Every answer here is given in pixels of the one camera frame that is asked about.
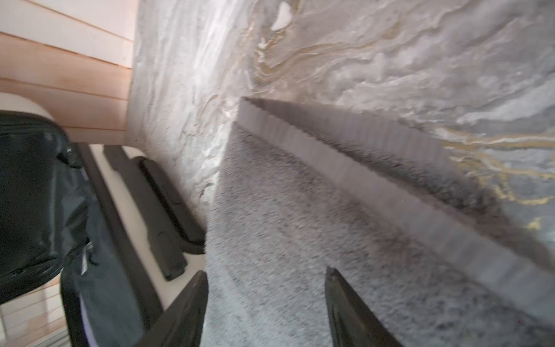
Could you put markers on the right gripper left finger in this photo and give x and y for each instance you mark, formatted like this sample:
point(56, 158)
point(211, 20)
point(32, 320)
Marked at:
point(182, 323)

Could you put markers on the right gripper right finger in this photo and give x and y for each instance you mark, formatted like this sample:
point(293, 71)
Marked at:
point(352, 323)

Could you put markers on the white and black suitcase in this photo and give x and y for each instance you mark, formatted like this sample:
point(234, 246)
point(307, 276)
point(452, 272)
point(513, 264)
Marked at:
point(96, 241)

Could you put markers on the grey towel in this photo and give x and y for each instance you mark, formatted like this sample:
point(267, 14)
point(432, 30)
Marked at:
point(430, 251)

